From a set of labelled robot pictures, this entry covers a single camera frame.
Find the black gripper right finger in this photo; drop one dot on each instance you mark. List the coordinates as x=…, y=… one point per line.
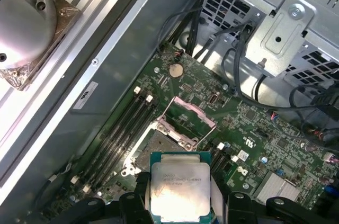
x=238, y=208

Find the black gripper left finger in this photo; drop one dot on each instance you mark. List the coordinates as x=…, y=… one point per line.
x=127, y=208

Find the thin metal locking lever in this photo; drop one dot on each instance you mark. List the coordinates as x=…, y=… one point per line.
x=134, y=150

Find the silver square CPU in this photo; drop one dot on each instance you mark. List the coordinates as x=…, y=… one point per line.
x=180, y=181

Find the metal socket cover frame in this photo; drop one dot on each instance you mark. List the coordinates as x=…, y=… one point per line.
x=190, y=109

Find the black RAM slot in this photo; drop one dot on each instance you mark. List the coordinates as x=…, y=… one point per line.
x=222, y=163
x=117, y=139
x=105, y=139
x=214, y=155
x=111, y=139
x=124, y=139

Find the CPU socket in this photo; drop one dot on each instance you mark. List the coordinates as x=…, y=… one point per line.
x=156, y=144

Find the silver finned heat sink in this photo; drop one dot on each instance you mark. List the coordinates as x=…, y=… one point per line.
x=275, y=187

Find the green motherboard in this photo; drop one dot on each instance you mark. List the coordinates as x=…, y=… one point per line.
x=265, y=134

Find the small silver board port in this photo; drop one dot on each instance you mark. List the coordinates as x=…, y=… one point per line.
x=213, y=99

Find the white case label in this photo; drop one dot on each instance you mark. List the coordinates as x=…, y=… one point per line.
x=85, y=95

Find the round coin cell battery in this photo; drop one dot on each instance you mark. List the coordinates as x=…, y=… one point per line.
x=176, y=70

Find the black and grey PC case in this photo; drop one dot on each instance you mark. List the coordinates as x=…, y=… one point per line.
x=111, y=49

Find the silver metal drive cage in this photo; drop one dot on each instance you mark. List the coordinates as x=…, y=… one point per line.
x=286, y=22

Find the square brown base plate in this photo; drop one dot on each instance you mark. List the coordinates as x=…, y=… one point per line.
x=66, y=20

